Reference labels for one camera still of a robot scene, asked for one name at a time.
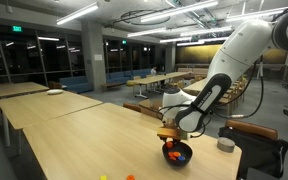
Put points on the orange disc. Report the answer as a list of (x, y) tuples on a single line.
[(176, 154), (130, 177), (169, 144), (171, 156)]

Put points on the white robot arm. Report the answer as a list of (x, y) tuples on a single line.
[(245, 45)]

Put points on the black bowl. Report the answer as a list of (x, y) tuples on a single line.
[(183, 148)]

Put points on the blue disc in bowl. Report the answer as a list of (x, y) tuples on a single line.
[(181, 158)]

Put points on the blue sofa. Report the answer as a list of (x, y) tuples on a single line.
[(78, 84)]

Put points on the white plate on far table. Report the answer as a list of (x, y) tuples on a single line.
[(54, 91)]

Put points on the yellow block left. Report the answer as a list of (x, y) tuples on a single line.
[(103, 177)]

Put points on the grey round can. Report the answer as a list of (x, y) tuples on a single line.
[(225, 144)]

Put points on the brown chair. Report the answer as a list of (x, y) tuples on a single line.
[(253, 129)]

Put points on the black bag on chair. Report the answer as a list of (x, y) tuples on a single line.
[(258, 152)]

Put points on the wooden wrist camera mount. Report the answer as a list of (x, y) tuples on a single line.
[(173, 133)]

